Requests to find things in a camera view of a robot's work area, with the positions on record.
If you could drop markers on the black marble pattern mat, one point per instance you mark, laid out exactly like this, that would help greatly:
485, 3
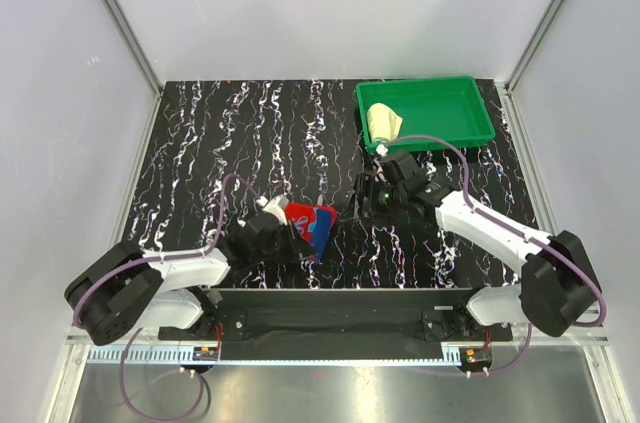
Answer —
213, 143

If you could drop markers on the aluminium frame post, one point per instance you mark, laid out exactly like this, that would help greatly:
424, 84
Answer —
133, 45
545, 23

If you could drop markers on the green plastic tray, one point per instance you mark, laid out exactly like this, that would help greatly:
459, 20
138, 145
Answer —
449, 108

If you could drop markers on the left aluminium frame post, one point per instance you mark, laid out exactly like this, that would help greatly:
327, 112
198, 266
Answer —
133, 45

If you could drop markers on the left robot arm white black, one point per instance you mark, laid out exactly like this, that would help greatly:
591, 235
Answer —
130, 288

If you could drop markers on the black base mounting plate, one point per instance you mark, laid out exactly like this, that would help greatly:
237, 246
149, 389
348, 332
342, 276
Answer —
433, 315

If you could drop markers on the red and blue towel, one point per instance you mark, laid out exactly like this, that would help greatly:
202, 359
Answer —
314, 223

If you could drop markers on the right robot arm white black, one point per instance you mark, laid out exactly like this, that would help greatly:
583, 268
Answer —
556, 282

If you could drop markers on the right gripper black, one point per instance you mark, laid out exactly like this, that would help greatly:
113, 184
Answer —
363, 187

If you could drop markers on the right aluminium frame post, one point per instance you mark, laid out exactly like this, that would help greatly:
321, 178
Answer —
545, 23

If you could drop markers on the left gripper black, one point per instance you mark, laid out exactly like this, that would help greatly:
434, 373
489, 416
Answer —
295, 250

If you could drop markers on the slotted cable duct rail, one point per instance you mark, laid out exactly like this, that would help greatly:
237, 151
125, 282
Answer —
235, 354

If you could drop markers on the teal and yellow towel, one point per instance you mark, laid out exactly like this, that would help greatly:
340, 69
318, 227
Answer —
383, 123

